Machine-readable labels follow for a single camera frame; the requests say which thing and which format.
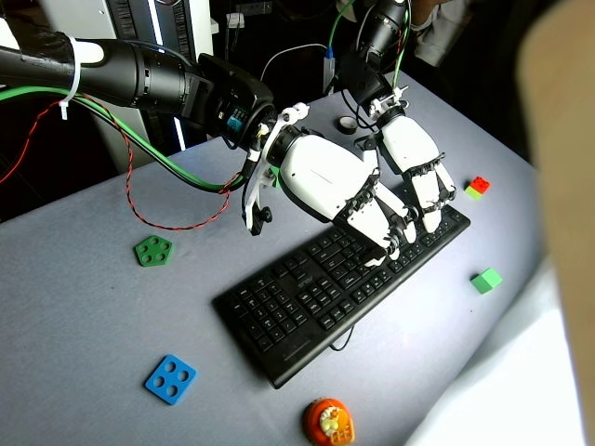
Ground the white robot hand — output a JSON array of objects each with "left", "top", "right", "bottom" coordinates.
[
  {"left": 277, "top": 131, "right": 418, "bottom": 269},
  {"left": 354, "top": 112, "right": 457, "bottom": 235}
]

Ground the black computer keyboard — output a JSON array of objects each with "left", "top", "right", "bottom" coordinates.
[{"left": 211, "top": 188, "right": 471, "bottom": 390}]

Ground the person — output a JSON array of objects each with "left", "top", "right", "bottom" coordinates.
[{"left": 411, "top": 0, "right": 473, "bottom": 67}]

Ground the blue and grey connector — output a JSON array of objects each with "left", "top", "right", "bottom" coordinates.
[{"left": 323, "top": 46, "right": 337, "bottom": 95}]

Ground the green cube block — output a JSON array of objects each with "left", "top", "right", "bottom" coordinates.
[{"left": 469, "top": 268, "right": 504, "bottom": 295}]

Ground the green pentagon block with holes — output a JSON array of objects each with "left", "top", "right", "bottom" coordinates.
[{"left": 134, "top": 235, "right": 174, "bottom": 269}]

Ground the white equipment cabinet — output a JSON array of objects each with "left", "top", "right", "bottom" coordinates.
[{"left": 36, "top": 0, "right": 219, "bottom": 177}]

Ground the orange toy cake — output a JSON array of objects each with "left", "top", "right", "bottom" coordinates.
[{"left": 303, "top": 397, "right": 356, "bottom": 446}]

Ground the blue square block with holes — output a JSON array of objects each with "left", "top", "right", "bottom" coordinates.
[{"left": 143, "top": 354, "right": 198, "bottom": 406}]

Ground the grey tablecloth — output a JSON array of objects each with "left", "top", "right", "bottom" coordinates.
[{"left": 0, "top": 72, "right": 595, "bottom": 446}]

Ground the white zip tie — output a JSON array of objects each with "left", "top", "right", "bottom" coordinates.
[{"left": 57, "top": 34, "right": 83, "bottom": 122}]

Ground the thin green cable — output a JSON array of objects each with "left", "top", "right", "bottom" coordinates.
[
  {"left": 327, "top": 0, "right": 357, "bottom": 50},
  {"left": 392, "top": 0, "right": 413, "bottom": 90}
]

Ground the white cable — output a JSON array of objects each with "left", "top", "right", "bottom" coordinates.
[{"left": 259, "top": 43, "right": 329, "bottom": 83}]

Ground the red and black twisted wire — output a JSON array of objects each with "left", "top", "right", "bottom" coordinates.
[{"left": 0, "top": 92, "right": 233, "bottom": 232}]

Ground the beige blurred post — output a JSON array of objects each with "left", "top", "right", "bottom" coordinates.
[{"left": 517, "top": 0, "right": 595, "bottom": 446}]

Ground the black keyboard cable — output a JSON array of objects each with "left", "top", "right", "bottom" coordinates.
[{"left": 329, "top": 324, "right": 357, "bottom": 353}]

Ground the thick green cable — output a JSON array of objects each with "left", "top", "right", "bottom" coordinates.
[{"left": 0, "top": 85, "right": 248, "bottom": 194}]

